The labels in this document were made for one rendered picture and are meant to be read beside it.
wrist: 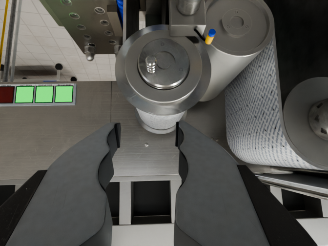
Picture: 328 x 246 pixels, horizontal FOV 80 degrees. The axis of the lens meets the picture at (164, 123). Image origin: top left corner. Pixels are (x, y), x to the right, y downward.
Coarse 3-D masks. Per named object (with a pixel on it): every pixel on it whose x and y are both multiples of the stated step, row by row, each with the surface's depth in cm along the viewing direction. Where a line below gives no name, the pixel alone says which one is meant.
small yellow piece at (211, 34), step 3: (195, 30) 28; (210, 30) 25; (213, 30) 25; (198, 33) 28; (210, 33) 25; (213, 33) 25; (201, 36) 27; (207, 36) 25; (210, 36) 25; (213, 36) 25; (204, 39) 27; (207, 39) 26; (210, 39) 25; (207, 42) 26; (210, 42) 26
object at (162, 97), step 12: (144, 36) 30; (156, 36) 30; (168, 36) 30; (180, 36) 30; (132, 48) 29; (192, 48) 30; (132, 60) 29; (192, 60) 29; (132, 72) 29; (192, 72) 29; (132, 84) 28; (144, 84) 29; (180, 84) 29; (192, 84) 29; (144, 96) 28; (156, 96) 28; (168, 96) 28; (180, 96) 28
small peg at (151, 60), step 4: (148, 56) 25; (152, 56) 25; (148, 60) 25; (152, 60) 25; (156, 60) 25; (148, 64) 25; (152, 64) 25; (156, 64) 26; (148, 68) 26; (152, 68) 26; (156, 68) 27; (148, 72) 28; (152, 72) 27
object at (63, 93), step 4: (56, 88) 62; (60, 88) 62; (64, 88) 62; (68, 88) 62; (56, 92) 61; (60, 92) 62; (64, 92) 62; (68, 92) 62; (56, 96) 61; (60, 96) 61; (64, 96) 61; (68, 96) 61; (56, 100) 61; (60, 100) 61; (64, 100) 61; (68, 100) 61
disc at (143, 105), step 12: (132, 36) 31; (192, 36) 31; (120, 48) 31; (204, 48) 31; (120, 60) 30; (204, 60) 31; (120, 72) 30; (204, 72) 30; (120, 84) 29; (204, 84) 30; (132, 96) 29; (192, 96) 30; (144, 108) 29; (156, 108) 29; (168, 108) 29; (180, 108) 29
